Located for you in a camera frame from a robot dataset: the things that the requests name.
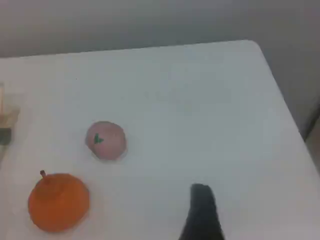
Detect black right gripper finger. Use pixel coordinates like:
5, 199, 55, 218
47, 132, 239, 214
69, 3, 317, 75
178, 183, 226, 240

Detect pink toy peach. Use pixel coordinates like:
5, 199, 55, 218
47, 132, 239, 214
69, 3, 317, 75
85, 120, 127, 161

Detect orange toy fruit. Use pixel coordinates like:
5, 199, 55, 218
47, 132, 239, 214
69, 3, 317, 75
27, 169, 91, 233

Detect cream canvas bag green handles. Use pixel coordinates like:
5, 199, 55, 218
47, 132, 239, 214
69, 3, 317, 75
0, 81, 21, 146

